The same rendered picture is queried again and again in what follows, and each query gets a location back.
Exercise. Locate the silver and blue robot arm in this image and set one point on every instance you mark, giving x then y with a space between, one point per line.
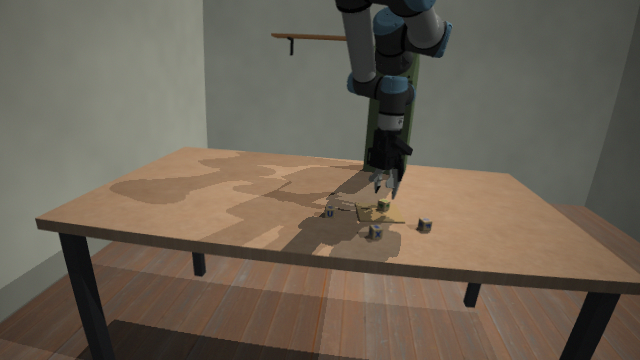
393 50

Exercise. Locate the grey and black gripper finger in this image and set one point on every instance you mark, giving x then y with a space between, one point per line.
395 177
376 177

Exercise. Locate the tan letter block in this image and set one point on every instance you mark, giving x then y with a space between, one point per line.
375 231
425 224
329 211
383 204

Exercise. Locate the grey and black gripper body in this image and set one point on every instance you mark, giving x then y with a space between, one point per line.
378 158

